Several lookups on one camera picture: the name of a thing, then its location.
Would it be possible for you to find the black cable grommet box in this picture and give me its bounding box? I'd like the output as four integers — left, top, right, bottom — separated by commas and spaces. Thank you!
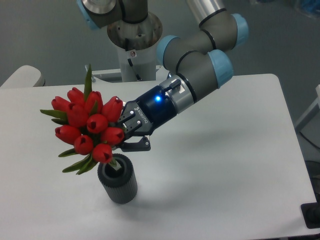
300, 202, 320, 229

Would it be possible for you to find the red tulip bouquet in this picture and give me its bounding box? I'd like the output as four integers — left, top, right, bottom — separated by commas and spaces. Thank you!
40, 66, 125, 175

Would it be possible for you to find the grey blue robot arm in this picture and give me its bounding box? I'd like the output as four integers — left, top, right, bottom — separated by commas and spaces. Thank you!
77, 0, 249, 152

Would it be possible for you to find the black pedestal cable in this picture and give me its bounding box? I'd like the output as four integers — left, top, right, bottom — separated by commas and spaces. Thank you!
124, 37, 142, 82

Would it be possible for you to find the beige chair backrest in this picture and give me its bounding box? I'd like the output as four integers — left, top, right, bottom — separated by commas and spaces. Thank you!
0, 65, 46, 89

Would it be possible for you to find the dark grey ribbed vase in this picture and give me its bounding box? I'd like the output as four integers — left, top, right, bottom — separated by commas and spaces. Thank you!
97, 153, 138, 204

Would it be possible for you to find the white furniture frame right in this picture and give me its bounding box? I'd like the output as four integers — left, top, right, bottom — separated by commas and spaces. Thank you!
294, 85, 320, 150

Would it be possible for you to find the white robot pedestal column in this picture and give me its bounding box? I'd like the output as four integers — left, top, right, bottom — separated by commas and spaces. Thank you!
107, 12, 163, 82

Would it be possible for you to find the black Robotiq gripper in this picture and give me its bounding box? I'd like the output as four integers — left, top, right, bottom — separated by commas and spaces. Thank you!
116, 85, 177, 152

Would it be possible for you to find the white pedestal base frame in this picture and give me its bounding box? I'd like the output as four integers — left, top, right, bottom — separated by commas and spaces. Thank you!
90, 65, 172, 83

